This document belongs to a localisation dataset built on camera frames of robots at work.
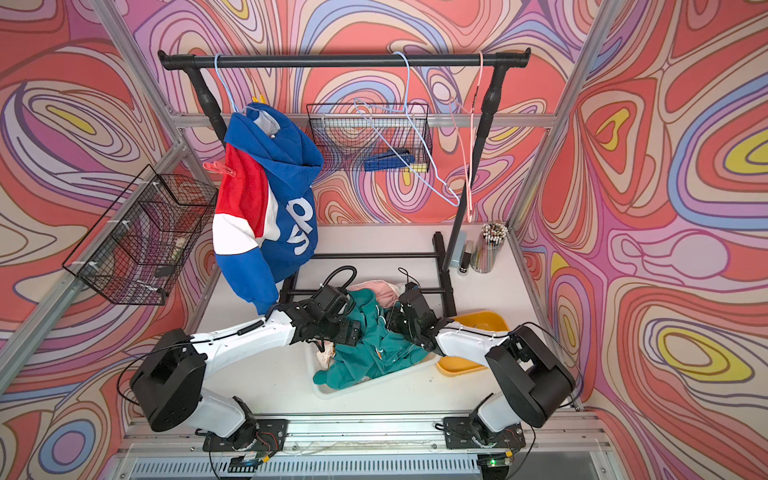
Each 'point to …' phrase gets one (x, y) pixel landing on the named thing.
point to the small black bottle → (466, 256)
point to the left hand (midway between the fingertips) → (352, 333)
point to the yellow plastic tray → (484, 319)
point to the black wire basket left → (144, 244)
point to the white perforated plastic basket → (327, 393)
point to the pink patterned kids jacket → (383, 291)
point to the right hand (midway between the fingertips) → (385, 325)
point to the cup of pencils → (485, 254)
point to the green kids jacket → (380, 348)
